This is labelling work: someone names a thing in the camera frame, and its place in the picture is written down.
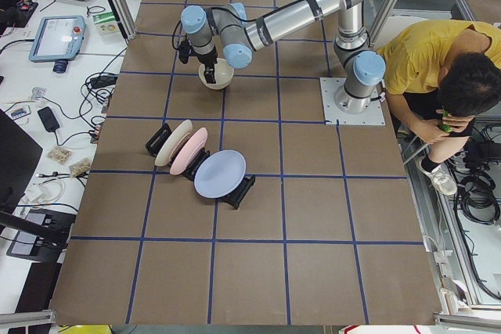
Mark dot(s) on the cream plate in rack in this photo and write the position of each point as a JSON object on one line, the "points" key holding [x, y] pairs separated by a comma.
{"points": [[173, 143]]}

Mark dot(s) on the pink plate in rack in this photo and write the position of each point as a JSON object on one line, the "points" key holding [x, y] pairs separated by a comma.
{"points": [[189, 151]]}

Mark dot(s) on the black phone on table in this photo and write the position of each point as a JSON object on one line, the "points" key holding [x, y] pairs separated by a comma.
{"points": [[48, 119]]}

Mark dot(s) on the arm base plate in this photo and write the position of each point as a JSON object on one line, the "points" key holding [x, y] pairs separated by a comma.
{"points": [[338, 109]]}

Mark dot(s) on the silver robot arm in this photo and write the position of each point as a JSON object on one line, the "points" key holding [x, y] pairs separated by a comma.
{"points": [[241, 38]]}

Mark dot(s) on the white ceramic bowl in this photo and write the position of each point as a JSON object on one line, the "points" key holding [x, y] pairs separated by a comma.
{"points": [[223, 74]]}

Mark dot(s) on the lavender plate in rack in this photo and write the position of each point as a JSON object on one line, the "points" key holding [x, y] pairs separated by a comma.
{"points": [[220, 174]]}

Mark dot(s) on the person in yellow shirt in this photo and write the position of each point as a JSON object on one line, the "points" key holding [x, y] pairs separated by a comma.
{"points": [[441, 74]]}

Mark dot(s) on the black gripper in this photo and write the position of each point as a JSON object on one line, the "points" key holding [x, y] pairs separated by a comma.
{"points": [[207, 59]]}

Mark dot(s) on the black monitor stand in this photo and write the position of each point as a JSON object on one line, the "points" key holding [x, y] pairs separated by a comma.
{"points": [[43, 234]]}

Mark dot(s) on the near blue teach pendant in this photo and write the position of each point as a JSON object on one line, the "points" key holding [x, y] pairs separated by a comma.
{"points": [[58, 38]]}

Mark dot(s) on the black dish rack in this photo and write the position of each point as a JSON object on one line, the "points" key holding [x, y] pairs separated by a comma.
{"points": [[234, 198]]}

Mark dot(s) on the green white carton box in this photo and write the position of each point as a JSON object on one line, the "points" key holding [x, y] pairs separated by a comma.
{"points": [[105, 23]]}

